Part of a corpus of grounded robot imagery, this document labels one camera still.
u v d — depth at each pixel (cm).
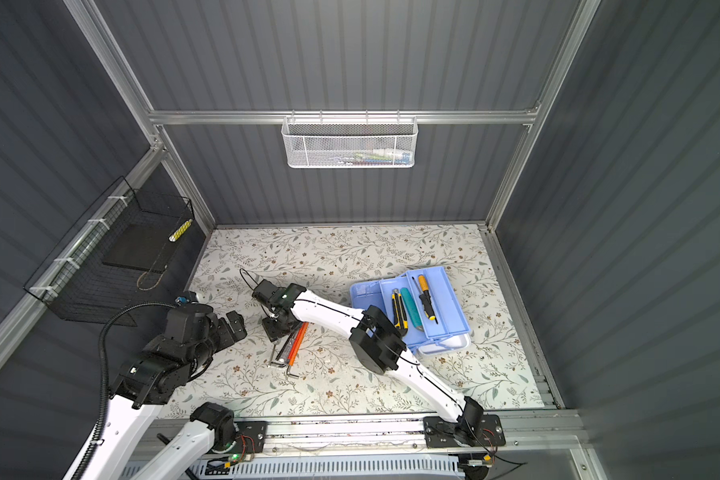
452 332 79
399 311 87
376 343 61
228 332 64
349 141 124
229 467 71
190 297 61
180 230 82
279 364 86
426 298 87
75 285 65
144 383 45
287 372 84
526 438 74
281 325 80
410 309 87
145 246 78
